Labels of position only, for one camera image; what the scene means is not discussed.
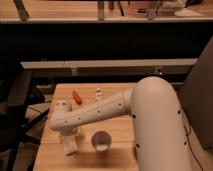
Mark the black cable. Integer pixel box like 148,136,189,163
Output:
181,114,204,171

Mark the white sponge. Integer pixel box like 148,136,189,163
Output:
62,135,78,155

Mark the long wooden bench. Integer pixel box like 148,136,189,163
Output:
22,58,197,77

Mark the white cup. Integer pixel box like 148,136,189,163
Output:
91,131,112,152

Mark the grey chair back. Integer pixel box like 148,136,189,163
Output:
179,36,213,150

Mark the small white bottle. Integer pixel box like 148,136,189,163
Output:
95,88,103,101

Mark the orange carrot toy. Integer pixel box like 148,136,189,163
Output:
72,90,82,105

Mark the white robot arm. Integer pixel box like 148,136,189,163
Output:
49,76,192,171

